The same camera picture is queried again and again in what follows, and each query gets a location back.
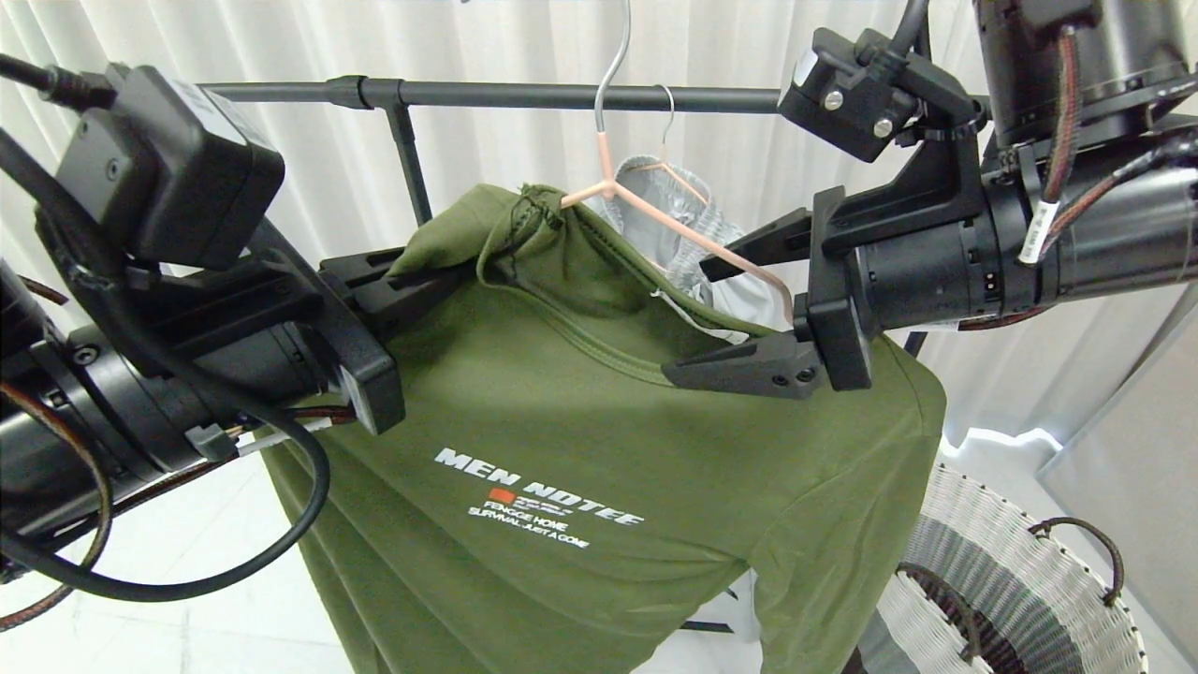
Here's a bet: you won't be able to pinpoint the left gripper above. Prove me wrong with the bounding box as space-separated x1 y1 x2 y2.
56 225 474 490

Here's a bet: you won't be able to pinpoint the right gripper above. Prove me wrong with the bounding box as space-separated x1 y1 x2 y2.
661 159 1198 401

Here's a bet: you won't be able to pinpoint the pale grey shorts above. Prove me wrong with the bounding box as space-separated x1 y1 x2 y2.
599 154 796 333

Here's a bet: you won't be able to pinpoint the pink clothes hanger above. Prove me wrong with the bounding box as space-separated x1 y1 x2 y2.
636 84 710 209
560 0 796 310

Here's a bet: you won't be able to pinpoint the green garment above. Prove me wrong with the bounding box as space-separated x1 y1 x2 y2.
257 183 948 674

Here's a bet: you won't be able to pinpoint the black clothes rack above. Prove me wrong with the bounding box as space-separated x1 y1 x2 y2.
201 75 929 636

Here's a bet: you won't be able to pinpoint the white laundry basket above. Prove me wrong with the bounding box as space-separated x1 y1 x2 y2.
856 463 1150 674

